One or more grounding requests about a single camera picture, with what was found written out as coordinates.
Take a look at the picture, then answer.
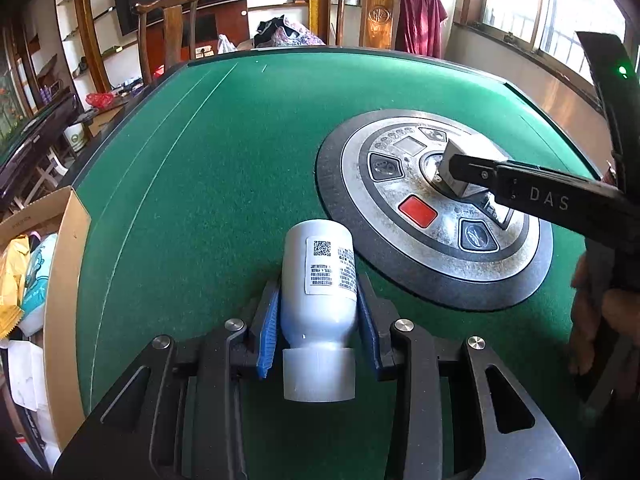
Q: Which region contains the white plastic bottle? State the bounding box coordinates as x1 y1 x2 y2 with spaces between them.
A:
280 219 360 403

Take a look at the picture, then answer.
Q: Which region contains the white bucket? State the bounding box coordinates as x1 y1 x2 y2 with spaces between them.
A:
64 122 91 153

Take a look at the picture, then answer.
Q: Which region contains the wooden pillar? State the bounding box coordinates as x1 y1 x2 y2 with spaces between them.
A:
309 0 331 46

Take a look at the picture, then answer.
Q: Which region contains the wooden wall shelf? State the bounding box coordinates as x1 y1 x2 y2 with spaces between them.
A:
50 0 146 91

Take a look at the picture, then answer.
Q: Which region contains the person's right hand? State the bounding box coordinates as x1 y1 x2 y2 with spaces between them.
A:
569 254 640 377

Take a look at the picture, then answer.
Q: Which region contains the pile of clothes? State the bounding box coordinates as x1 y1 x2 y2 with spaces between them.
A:
252 15 326 48

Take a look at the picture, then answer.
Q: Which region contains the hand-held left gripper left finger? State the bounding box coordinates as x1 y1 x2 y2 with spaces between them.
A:
52 277 281 480

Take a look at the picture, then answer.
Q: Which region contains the yellow packet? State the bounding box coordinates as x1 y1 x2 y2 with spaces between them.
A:
0 235 31 341

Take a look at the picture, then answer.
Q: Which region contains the maroon garment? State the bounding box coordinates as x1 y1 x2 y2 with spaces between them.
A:
395 0 448 58

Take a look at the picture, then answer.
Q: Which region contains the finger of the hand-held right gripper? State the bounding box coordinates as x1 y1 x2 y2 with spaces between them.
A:
446 152 503 197

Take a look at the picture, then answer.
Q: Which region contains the cardboard box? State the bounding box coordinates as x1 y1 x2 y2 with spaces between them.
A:
0 186 92 451

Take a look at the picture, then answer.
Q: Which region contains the wooden chair with carved back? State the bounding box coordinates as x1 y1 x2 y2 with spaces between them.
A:
330 0 403 51

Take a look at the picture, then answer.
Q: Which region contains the small white barcode box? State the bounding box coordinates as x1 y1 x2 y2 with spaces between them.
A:
436 139 501 201

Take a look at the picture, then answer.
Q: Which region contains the light blue packet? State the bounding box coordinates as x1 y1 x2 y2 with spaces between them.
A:
20 234 58 333

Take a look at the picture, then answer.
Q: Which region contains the round table control panel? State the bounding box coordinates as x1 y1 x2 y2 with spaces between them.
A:
316 108 555 312

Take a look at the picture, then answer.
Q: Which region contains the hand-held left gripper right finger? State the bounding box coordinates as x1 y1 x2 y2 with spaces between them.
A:
356 275 581 480

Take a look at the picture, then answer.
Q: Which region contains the window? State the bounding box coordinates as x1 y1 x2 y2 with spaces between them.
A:
470 0 631 86

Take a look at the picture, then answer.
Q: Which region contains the white packet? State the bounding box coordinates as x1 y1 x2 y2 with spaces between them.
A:
7 340 46 411

